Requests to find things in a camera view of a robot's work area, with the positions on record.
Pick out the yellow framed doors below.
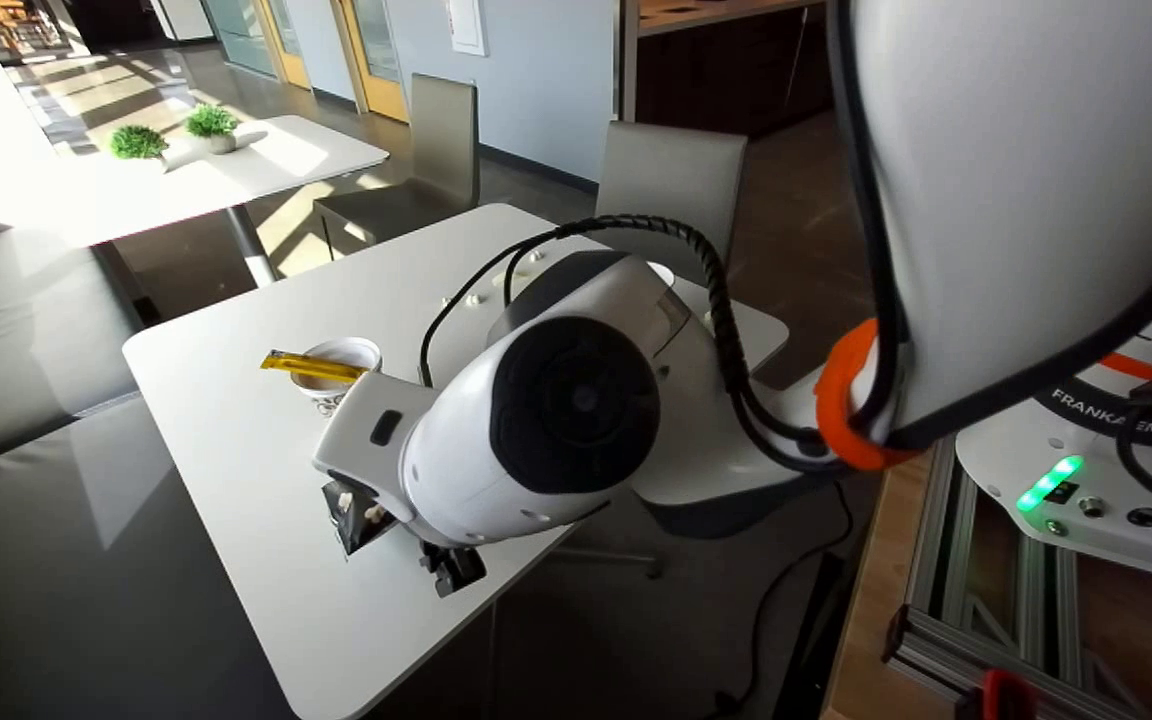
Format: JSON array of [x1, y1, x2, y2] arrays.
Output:
[[200, 0, 415, 128]]

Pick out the small green plant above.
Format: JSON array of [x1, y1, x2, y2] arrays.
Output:
[[108, 121, 169, 163]]

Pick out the orange cable strap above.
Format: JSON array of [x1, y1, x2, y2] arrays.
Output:
[[812, 317, 926, 474]]

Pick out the yellow stick packet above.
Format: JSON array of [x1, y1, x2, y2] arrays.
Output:
[[256, 347, 370, 393]]

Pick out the black floor cable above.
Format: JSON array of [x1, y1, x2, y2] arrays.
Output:
[[711, 471, 871, 720]]

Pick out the white wall paper sheet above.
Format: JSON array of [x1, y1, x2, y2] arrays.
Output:
[[443, 0, 490, 60]]

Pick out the wooden board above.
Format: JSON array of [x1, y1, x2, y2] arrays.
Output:
[[820, 453, 959, 720]]

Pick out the white table leg frame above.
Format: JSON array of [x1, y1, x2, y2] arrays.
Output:
[[548, 535, 673, 585]]

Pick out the white side table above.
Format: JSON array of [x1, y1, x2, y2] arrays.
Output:
[[0, 110, 392, 292]]

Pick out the red clamp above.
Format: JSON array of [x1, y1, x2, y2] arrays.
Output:
[[981, 666, 1040, 720]]

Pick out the green plant white pot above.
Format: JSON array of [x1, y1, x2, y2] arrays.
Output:
[[185, 99, 246, 157]]

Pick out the upholstered bench seat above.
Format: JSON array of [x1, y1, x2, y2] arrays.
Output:
[[0, 214, 329, 720]]

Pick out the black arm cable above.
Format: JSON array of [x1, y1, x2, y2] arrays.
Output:
[[415, 0, 1152, 525]]

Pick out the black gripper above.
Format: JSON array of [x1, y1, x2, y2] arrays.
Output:
[[322, 471, 399, 556]]

